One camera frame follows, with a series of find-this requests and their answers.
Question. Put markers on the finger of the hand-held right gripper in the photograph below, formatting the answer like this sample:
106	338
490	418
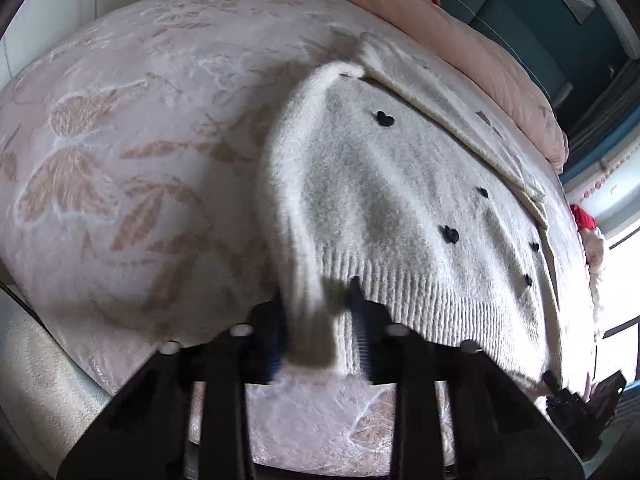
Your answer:
567	407

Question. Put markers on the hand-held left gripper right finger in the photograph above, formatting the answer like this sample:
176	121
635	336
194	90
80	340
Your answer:
363	352

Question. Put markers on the red and white plush toy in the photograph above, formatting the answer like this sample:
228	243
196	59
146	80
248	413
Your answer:
590	240

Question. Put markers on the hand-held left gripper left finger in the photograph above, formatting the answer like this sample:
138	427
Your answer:
275	355

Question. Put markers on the white fuzzy cardigan black buttons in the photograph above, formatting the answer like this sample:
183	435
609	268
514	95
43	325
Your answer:
400	200

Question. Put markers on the teal headboard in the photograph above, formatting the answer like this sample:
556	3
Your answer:
510	35

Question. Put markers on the pink quilt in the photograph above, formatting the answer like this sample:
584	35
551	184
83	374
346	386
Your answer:
470	55

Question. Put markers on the pink floral blanket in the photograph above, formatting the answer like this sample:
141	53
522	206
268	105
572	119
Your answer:
125	170

